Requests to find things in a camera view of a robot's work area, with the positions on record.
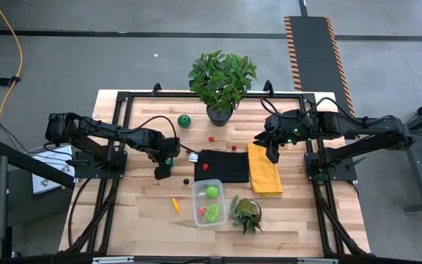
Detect white printed paper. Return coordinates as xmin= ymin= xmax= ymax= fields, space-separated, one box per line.
xmin=31 ymin=145 xmax=75 ymax=195

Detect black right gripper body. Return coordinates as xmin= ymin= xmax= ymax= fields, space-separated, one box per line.
xmin=264 ymin=111 xmax=313 ymax=164

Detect clear plastic tupperware container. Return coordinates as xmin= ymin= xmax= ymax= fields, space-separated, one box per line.
xmin=191 ymin=178 xmax=228 ymax=228

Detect small potted succulent plant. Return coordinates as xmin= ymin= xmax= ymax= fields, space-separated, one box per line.
xmin=230 ymin=197 xmax=264 ymax=235

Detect dark green striped toy watermelon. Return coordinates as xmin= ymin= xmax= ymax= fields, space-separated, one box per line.
xmin=177 ymin=114 xmax=192 ymax=129

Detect silver metal bracket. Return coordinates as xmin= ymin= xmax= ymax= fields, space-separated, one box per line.
xmin=297 ymin=257 xmax=339 ymax=264
xmin=92 ymin=256 xmax=135 ymax=264

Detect yellow cable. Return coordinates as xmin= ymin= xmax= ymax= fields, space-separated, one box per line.
xmin=0 ymin=0 xmax=23 ymax=140

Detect yellow cloth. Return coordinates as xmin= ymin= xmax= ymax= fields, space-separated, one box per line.
xmin=246 ymin=142 xmax=284 ymax=195

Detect dark loose cable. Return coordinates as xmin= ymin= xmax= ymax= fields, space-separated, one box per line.
xmin=67 ymin=177 xmax=93 ymax=249

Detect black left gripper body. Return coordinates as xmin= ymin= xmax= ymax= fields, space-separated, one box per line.
xmin=147 ymin=136 xmax=182 ymax=180

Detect black cloth with white tag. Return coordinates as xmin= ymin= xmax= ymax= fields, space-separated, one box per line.
xmin=188 ymin=149 xmax=251 ymax=183

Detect leafy green plant, black pot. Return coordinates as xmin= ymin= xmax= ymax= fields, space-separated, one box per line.
xmin=188 ymin=50 xmax=258 ymax=128

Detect light green leafy toy vegetable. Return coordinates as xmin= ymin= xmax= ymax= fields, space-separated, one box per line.
xmin=203 ymin=203 xmax=221 ymax=224

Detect black floor mat, striped edges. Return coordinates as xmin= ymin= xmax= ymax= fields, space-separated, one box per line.
xmin=284 ymin=15 xmax=361 ymax=140

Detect black cable clamp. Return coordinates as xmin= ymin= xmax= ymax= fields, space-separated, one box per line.
xmin=0 ymin=75 xmax=21 ymax=88

